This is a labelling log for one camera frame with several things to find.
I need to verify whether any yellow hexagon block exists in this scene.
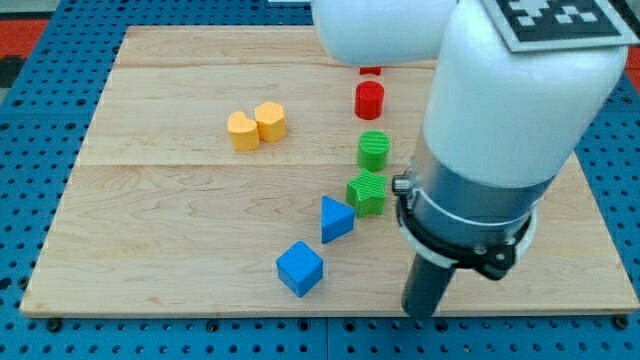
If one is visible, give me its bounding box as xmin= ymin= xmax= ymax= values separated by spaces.
xmin=255 ymin=102 xmax=287 ymax=142

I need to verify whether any yellow heart block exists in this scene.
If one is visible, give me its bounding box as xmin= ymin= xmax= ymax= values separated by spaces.
xmin=227 ymin=111 xmax=260 ymax=151

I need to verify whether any red cylinder block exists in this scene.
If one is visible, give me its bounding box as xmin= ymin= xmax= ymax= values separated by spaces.
xmin=354 ymin=81 xmax=385 ymax=120

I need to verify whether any light wooden board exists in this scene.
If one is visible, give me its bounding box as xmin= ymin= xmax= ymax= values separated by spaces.
xmin=19 ymin=24 xmax=640 ymax=319

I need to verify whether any blue triangle block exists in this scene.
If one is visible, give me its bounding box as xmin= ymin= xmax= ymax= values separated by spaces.
xmin=321 ymin=196 xmax=356 ymax=244

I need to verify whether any blue cube block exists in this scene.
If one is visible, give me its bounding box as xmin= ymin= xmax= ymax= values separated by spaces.
xmin=276 ymin=241 xmax=324 ymax=297

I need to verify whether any green star block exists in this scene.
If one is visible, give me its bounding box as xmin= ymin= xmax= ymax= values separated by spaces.
xmin=345 ymin=168 xmax=387 ymax=218

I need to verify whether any red block behind arm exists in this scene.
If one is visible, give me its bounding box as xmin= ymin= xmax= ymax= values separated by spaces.
xmin=359 ymin=67 xmax=382 ymax=76

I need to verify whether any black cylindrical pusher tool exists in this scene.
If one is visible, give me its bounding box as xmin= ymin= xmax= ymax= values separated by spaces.
xmin=401 ymin=254 xmax=455 ymax=319

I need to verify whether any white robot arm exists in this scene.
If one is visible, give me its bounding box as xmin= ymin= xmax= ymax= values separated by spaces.
xmin=311 ymin=0 xmax=638 ymax=281

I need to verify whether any green cylinder block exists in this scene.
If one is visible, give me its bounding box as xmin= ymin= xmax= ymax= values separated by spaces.
xmin=357 ymin=130 xmax=391 ymax=172

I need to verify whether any black white fiducial marker tag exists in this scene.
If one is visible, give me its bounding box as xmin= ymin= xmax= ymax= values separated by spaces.
xmin=482 ymin=0 xmax=639 ymax=53

